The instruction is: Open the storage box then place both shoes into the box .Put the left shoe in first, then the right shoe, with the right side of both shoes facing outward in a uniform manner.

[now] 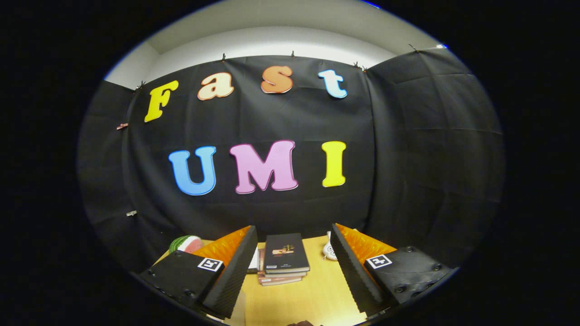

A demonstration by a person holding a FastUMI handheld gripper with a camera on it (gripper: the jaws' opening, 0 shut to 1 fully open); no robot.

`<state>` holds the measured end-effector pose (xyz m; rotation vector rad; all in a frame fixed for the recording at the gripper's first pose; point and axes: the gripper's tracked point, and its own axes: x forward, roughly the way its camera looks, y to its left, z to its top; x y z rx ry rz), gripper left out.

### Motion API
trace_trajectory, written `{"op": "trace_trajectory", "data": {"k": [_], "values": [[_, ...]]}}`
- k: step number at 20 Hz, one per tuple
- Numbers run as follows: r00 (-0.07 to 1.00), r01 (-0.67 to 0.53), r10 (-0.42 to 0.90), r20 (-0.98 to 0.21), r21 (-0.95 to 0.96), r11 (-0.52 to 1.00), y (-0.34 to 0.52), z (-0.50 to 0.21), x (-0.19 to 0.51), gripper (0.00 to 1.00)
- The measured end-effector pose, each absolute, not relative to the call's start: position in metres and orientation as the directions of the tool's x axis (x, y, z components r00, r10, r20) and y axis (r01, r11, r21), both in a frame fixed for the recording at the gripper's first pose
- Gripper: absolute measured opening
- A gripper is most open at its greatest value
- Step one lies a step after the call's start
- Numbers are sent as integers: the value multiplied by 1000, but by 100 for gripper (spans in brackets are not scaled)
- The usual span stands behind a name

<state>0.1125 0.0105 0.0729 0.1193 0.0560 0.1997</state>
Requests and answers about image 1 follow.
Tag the white portrait cover book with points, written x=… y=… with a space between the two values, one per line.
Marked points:
x=253 y=262

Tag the white plush toy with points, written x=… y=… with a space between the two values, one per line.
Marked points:
x=331 y=251

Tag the watermelon slice toy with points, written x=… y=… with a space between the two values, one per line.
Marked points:
x=186 y=244

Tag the dark thick book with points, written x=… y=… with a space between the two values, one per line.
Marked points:
x=281 y=275

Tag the brown cover book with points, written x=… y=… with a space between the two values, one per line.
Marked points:
x=278 y=281

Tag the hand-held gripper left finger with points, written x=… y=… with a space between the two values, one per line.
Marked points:
x=233 y=276

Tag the black cover book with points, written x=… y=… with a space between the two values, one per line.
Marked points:
x=285 y=253

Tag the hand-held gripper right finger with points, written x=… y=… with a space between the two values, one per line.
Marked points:
x=351 y=276

